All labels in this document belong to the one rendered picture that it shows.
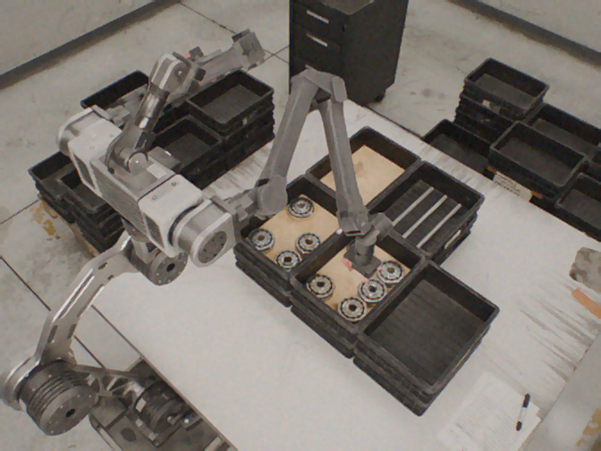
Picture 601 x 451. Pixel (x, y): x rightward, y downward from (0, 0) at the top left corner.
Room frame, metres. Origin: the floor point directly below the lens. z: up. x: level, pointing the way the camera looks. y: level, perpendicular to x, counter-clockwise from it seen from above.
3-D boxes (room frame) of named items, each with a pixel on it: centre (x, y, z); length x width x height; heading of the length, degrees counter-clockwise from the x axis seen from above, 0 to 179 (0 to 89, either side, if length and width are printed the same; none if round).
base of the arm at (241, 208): (0.91, 0.17, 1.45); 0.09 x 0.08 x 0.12; 49
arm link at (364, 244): (1.00, -0.19, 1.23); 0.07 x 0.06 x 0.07; 139
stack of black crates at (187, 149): (2.16, 0.67, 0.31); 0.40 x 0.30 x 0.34; 139
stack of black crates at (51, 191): (2.12, 1.23, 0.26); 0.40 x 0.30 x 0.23; 139
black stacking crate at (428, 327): (0.91, -0.43, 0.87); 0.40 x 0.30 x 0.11; 138
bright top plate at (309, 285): (1.08, -0.07, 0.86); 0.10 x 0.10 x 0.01
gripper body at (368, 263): (0.99, -0.19, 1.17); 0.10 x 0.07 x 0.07; 49
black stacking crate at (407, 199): (1.41, -0.47, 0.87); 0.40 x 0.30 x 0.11; 138
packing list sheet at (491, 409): (0.65, -0.64, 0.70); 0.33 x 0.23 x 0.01; 139
